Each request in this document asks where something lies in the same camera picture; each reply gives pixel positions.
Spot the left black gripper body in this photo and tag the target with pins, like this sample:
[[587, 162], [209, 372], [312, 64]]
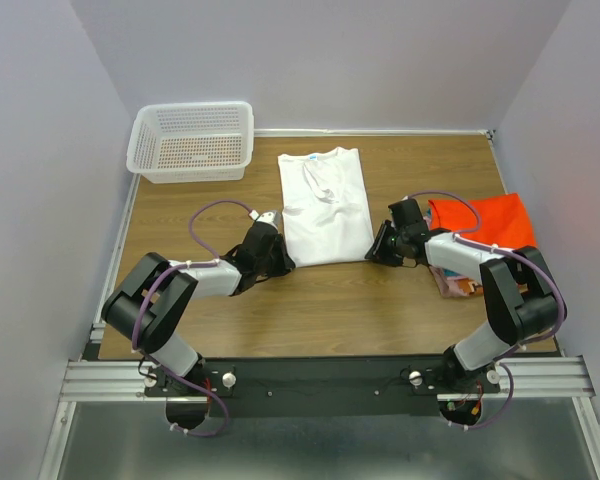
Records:
[[276, 264]]

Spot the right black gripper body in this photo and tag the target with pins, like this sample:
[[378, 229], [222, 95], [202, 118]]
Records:
[[388, 245]]

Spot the white t shirt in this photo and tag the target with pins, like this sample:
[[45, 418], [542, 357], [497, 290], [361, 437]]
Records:
[[325, 212]]

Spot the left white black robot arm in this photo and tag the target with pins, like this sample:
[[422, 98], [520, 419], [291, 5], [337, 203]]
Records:
[[148, 304]]

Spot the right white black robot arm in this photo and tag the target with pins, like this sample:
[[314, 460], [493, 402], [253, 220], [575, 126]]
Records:
[[523, 303]]

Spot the folded pink printed t shirt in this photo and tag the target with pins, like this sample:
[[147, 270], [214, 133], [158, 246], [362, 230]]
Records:
[[461, 288]]

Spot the folded orange t shirt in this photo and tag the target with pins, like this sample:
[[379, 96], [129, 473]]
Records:
[[504, 220]]

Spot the white plastic perforated basket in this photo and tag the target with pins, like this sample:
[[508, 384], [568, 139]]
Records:
[[191, 142]]

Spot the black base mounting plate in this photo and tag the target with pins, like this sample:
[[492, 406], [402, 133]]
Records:
[[336, 386]]

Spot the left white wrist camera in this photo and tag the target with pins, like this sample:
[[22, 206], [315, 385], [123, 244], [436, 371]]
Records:
[[270, 217]]

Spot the aluminium back frame rail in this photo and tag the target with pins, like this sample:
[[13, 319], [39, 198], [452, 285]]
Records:
[[307, 132]]

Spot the aluminium frame rail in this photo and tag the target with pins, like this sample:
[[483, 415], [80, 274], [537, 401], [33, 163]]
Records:
[[96, 332], [526, 377], [307, 132]]

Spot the aluminium left frame rail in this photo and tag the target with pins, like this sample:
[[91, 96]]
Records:
[[96, 332]]

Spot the aluminium front frame rail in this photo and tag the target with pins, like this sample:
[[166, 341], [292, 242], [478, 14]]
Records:
[[526, 377]]

